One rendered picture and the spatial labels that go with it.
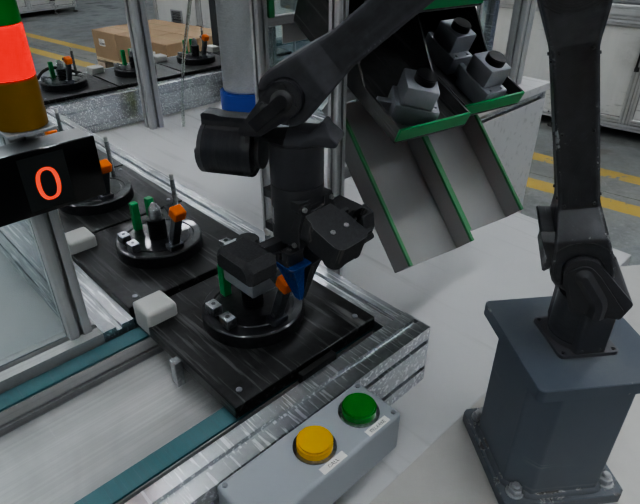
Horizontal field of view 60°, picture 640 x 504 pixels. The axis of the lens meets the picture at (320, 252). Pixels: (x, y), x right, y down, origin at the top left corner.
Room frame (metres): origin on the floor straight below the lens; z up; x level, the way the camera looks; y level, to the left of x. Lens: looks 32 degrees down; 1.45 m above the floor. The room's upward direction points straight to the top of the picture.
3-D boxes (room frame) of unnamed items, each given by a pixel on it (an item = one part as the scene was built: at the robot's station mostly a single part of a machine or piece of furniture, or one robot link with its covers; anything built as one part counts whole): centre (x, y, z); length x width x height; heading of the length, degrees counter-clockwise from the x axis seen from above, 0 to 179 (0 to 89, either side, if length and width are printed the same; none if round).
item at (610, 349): (0.46, -0.27, 1.09); 0.07 x 0.07 x 0.06; 7
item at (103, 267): (0.79, 0.27, 1.01); 0.24 x 0.24 x 0.13; 44
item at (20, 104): (0.56, 0.31, 1.28); 0.05 x 0.05 x 0.05
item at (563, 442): (0.46, -0.28, 0.96); 0.15 x 0.15 x 0.20; 7
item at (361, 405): (0.44, -0.04, 0.96); 0.04 x 0.04 x 0.02
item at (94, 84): (1.77, 0.81, 1.01); 0.24 x 0.24 x 0.13; 44
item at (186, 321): (0.61, 0.09, 0.96); 0.24 x 0.24 x 0.02; 44
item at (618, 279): (0.45, -0.27, 1.15); 0.09 x 0.07 x 0.06; 165
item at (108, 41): (5.83, 1.60, 0.20); 1.20 x 0.80 x 0.41; 52
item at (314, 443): (0.39, 0.01, 0.96); 0.04 x 0.04 x 0.02
